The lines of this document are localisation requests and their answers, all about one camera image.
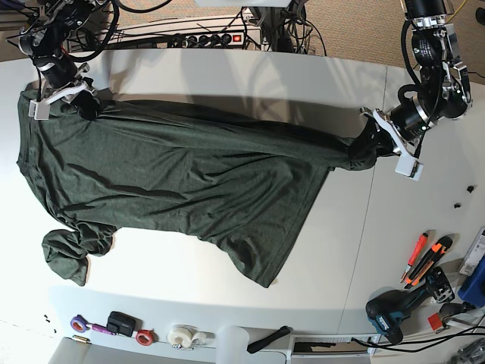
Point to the teal black cordless drill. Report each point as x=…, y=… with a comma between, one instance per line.
x=387, y=311

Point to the black action camera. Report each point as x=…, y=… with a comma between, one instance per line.
x=120, y=323

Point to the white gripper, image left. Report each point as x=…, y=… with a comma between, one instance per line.
x=78, y=92

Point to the purple tape roll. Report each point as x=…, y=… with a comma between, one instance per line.
x=79, y=324

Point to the red square tag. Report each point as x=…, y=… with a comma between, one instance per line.
x=435, y=322

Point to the red tape roll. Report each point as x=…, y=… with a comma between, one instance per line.
x=145, y=337

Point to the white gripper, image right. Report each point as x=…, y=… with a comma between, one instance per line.
x=380, y=138

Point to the white plastic cup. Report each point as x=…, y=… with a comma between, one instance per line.
x=231, y=345

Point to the black power strip red switch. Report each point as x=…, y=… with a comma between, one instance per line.
x=206, y=41

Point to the orange black utility knife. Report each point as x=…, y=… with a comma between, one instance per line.
x=432, y=256

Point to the dark green t-shirt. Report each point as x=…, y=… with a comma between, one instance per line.
x=244, y=185

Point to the blue box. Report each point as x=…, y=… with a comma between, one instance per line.
x=472, y=291

